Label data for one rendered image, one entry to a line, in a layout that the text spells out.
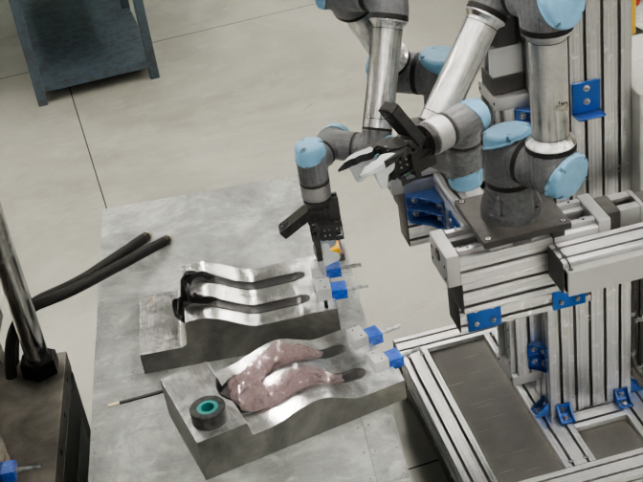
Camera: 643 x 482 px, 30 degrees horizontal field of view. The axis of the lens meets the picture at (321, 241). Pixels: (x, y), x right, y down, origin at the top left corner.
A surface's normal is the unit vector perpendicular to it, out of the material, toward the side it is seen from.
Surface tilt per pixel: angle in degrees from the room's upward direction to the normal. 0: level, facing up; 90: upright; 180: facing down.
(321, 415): 90
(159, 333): 0
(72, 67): 0
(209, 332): 90
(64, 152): 0
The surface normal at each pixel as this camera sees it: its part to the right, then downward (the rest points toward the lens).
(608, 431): -0.13, -0.84
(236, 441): 0.41, 0.44
